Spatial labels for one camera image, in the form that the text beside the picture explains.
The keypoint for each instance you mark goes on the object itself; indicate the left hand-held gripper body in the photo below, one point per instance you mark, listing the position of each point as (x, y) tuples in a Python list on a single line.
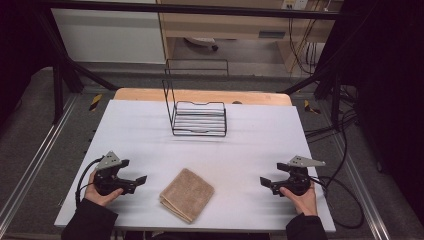
[(106, 180)]

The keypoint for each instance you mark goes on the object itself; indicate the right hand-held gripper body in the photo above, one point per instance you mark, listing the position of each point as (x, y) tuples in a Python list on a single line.
[(298, 180)]

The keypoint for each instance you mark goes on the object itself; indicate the person's left hand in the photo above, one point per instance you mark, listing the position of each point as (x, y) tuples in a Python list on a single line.
[(100, 196)]

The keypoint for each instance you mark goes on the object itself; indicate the person's right hand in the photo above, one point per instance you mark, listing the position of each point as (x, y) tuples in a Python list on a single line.
[(305, 201)]

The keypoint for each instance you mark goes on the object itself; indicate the white table cover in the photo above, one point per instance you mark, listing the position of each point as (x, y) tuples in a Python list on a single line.
[(250, 150)]

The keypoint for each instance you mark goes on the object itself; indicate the folded tan towel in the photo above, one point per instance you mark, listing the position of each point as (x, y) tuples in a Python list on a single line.
[(186, 196)]

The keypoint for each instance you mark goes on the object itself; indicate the yellow black tape marker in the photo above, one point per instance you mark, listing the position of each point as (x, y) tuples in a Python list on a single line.
[(310, 107), (95, 102)]

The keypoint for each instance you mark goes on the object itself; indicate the white panel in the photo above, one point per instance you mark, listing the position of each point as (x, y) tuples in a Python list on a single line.
[(106, 36)]

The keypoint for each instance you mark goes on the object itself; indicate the black curtain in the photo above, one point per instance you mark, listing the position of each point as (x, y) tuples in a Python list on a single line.
[(20, 50), (393, 83)]

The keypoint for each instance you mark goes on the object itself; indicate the white power strip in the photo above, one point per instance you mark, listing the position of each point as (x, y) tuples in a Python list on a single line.
[(201, 41)]

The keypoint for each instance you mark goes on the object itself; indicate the light wooden desk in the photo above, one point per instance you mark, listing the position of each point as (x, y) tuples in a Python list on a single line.
[(233, 25)]

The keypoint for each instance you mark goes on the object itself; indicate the aluminium floor rail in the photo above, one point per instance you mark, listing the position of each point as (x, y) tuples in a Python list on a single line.
[(36, 156), (361, 186)]

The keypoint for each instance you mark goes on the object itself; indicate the white wall socket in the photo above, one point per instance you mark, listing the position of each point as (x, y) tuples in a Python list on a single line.
[(295, 4)]

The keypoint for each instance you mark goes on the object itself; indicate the black metal frame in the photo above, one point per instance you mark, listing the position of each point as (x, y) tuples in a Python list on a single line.
[(200, 8)]

